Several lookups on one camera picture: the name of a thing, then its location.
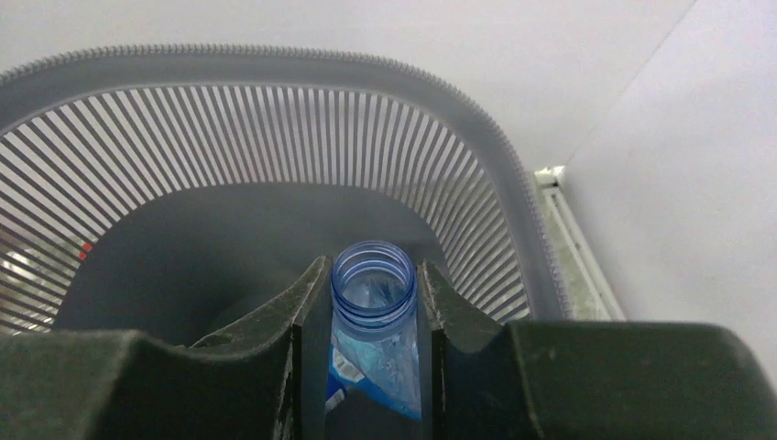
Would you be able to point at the crushed blue label bottle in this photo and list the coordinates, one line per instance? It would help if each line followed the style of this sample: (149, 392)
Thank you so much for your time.
(374, 339)

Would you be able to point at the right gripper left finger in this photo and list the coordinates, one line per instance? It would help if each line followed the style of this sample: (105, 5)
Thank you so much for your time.
(264, 376)

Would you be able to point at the grey mesh waste bin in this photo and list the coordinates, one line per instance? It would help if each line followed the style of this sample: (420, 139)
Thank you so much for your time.
(208, 178)

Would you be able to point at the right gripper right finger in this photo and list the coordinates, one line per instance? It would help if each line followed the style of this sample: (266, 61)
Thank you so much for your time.
(582, 380)

